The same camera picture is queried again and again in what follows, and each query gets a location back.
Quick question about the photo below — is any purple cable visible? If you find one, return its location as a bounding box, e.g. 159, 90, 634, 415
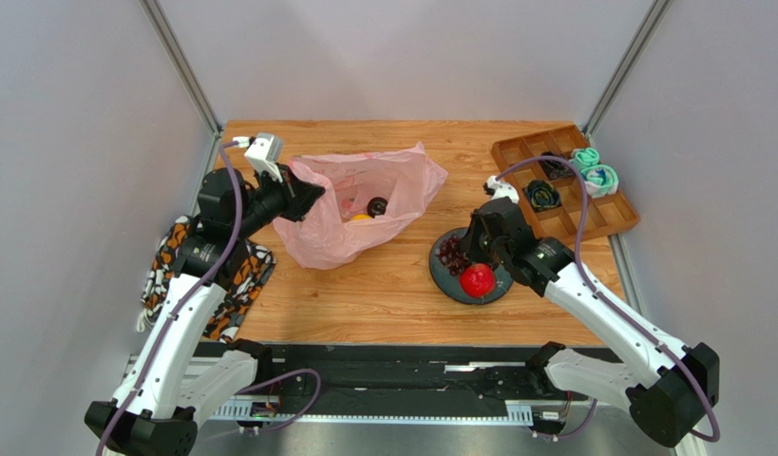
494, 154, 722, 444
94, 140, 248, 456

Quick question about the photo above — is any right aluminium frame post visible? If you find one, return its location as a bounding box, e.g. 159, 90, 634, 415
582, 0, 674, 141

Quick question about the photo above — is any pink peach plastic bag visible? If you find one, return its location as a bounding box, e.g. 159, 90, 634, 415
273, 142, 448, 270

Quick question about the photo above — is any dark round plate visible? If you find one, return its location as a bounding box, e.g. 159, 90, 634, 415
428, 227, 513, 305

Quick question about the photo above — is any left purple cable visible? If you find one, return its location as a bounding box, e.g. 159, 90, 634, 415
94, 140, 248, 456

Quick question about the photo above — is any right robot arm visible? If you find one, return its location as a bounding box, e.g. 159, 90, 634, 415
462, 197, 720, 447

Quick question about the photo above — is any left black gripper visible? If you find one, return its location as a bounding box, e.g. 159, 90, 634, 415
232, 162, 324, 240

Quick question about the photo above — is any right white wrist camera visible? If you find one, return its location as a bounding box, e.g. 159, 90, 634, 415
484, 175, 520, 204

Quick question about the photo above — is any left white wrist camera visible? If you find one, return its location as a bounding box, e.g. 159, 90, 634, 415
232, 132, 283, 183

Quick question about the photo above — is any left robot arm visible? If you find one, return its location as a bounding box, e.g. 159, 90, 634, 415
85, 164, 325, 455

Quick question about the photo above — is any white teal rolled sock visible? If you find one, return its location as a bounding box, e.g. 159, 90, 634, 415
580, 164, 619, 199

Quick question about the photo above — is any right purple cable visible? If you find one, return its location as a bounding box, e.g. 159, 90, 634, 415
494, 154, 722, 444

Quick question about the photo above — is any mint green rolled sock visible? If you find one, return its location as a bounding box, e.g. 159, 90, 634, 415
570, 147, 600, 172

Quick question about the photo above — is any orange black patterned cloth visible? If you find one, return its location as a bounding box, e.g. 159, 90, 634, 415
136, 215, 277, 343

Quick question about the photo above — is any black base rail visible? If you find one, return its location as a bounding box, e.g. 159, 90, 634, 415
215, 344, 590, 426

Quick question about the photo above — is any black rolled sock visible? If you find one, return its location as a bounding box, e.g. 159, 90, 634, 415
539, 151, 575, 181

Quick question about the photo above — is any wooden compartment tray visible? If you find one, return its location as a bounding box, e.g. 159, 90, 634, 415
491, 126, 640, 245

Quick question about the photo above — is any left aluminium frame post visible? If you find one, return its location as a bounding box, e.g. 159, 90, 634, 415
139, 0, 223, 138

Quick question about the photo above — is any dark purple plum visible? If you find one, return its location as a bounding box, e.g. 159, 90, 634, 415
367, 197, 388, 218

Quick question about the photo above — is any dark green patterned sock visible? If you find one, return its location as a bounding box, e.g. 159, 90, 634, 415
524, 180, 561, 213

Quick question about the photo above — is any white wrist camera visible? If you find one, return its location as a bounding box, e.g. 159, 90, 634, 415
232, 132, 283, 183
484, 175, 520, 204

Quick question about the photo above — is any aluminium frame post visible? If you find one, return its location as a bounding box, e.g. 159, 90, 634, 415
139, 0, 223, 138
582, 0, 674, 141

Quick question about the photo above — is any red apple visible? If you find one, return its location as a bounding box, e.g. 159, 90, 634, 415
459, 263, 496, 298

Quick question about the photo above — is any purple grape bunch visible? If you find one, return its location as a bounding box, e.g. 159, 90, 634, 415
434, 235, 473, 277

